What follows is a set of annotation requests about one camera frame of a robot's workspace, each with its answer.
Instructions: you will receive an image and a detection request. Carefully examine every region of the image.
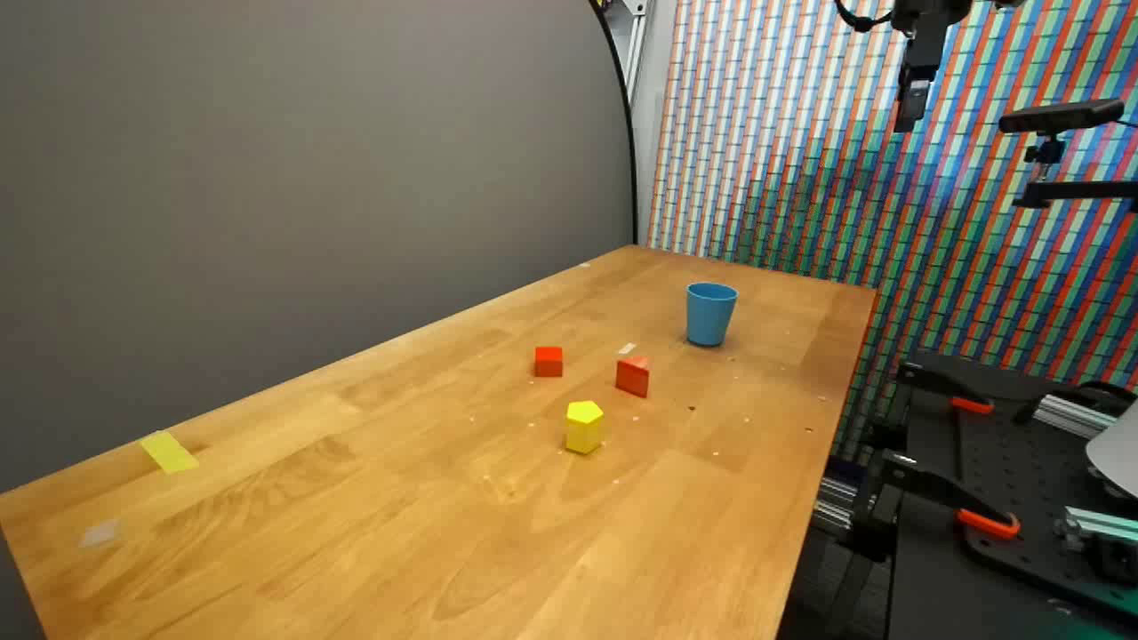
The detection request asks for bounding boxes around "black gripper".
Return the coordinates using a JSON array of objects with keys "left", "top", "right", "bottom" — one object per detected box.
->
[{"left": 890, "top": 0, "right": 977, "bottom": 135}]

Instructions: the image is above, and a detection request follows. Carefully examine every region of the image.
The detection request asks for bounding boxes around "yellow pentagon block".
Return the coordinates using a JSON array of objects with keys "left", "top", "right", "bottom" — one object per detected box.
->
[{"left": 561, "top": 399, "right": 608, "bottom": 460}]

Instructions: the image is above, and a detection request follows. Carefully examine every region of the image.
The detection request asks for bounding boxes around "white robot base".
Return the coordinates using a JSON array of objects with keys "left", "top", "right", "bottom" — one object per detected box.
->
[{"left": 1084, "top": 399, "right": 1138, "bottom": 504}]

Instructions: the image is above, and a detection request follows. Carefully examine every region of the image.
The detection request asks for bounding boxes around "blue plastic cup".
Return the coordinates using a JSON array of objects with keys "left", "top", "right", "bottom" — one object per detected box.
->
[{"left": 683, "top": 282, "right": 740, "bottom": 353}]

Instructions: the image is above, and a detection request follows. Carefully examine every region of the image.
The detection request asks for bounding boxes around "red block with white mark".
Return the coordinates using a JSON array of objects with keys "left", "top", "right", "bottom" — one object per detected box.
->
[{"left": 611, "top": 353, "right": 654, "bottom": 401}]

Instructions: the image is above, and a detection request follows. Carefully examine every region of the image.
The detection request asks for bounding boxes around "orange-red cube block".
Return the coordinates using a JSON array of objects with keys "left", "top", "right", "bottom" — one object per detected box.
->
[{"left": 529, "top": 340, "right": 568, "bottom": 381}]

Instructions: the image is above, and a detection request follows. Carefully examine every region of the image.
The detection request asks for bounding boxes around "silver aluminium extrusion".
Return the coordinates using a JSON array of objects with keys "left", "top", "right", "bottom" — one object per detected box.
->
[
  {"left": 1058, "top": 503, "right": 1138, "bottom": 564},
  {"left": 1030, "top": 386, "right": 1129, "bottom": 445}
]

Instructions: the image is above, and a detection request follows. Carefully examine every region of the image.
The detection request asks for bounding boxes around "yellow tape strip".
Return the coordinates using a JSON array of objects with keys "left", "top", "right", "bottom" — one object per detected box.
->
[{"left": 135, "top": 428, "right": 202, "bottom": 480}]

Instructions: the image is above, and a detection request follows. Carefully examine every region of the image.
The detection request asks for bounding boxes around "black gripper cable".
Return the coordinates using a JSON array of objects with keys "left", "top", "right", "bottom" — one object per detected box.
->
[{"left": 829, "top": 0, "right": 906, "bottom": 36}]

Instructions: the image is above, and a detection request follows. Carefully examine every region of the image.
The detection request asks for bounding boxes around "black camera bar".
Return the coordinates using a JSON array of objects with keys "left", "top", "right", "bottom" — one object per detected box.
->
[{"left": 1013, "top": 173, "right": 1138, "bottom": 218}]

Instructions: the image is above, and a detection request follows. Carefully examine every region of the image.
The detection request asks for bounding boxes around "black clamp orange handle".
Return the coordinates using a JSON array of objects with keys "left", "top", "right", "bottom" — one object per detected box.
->
[
  {"left": 892, "top": 360, "right": 1001, "bottom": 423},
  {"left": 878, "top": 448, "right": 1030, "bottom": 548}
]

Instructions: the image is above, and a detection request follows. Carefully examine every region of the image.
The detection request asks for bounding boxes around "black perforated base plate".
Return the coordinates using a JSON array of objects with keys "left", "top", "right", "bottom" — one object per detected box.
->
[{"left": 890, "top": 353, "right": 1138, "bottom": 628}]

